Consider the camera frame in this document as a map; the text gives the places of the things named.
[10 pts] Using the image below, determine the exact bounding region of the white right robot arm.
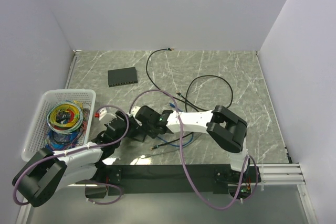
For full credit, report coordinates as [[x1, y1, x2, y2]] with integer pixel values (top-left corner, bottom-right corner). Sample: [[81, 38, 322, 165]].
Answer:
[[130, 105, 249, 182]]

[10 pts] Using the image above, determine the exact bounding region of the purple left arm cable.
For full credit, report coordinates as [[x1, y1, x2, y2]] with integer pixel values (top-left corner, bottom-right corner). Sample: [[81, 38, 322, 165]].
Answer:
[[12, 104, 131, 206]]

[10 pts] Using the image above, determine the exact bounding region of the bundle of coloured wires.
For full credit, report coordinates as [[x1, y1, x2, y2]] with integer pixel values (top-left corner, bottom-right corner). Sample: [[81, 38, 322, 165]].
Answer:
[[44, 99, 92, 151]]

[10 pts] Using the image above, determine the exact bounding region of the white plastic mesh basket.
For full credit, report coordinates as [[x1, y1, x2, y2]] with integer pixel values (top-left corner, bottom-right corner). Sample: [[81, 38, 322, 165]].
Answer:
[[21, 89, 96, 162]]

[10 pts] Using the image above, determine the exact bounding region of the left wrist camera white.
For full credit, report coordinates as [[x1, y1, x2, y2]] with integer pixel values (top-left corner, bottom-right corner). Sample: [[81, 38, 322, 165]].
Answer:
[[95, 109, 116, 123]]

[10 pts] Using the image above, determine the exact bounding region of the aluminium rail frame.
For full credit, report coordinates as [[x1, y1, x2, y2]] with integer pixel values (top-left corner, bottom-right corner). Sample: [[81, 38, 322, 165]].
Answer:
[[258, 164, 306, 185]]

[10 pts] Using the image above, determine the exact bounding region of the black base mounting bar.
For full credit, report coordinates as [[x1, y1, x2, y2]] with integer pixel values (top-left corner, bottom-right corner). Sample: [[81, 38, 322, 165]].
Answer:
[[86, 164, 262, 200]]

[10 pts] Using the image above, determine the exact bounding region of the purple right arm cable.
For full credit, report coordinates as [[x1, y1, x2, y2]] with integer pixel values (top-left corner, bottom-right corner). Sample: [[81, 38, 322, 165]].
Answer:
[[128, 90, 259, 211]]

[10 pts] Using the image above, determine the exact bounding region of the long black ethernet cable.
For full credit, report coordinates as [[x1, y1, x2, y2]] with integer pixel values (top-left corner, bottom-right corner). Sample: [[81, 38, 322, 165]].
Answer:
[[145, 47, 234, 112]]

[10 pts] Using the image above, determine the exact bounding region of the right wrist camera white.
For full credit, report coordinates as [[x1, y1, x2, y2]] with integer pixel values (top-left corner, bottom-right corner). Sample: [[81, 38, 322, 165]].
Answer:
[[128, 106, 141, 117]]

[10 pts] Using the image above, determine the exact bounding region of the black cable with gold plug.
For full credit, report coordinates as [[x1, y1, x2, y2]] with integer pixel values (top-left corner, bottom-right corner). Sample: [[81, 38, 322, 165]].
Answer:
[[148, 132, 203, 152]]

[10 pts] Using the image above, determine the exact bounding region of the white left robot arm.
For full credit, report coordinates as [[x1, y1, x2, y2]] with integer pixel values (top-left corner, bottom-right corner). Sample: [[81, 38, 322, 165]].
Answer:
[[12, 107, 142, 207]]

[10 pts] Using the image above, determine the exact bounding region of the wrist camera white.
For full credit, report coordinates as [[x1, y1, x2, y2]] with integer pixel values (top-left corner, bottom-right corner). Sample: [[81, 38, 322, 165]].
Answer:
[[128, 106, 141, 117], [95, 109, 116, 123]]

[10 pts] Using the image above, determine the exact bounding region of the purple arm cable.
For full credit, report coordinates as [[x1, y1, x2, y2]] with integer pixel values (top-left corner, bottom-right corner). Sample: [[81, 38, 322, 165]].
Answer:
[[12, 104, 131, 206], [128, 90, 259, 211]]

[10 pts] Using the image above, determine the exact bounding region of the dark grey network switch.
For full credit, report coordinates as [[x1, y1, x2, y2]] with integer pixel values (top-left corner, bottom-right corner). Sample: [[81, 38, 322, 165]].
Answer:
[[126, 118, 147, 143]]

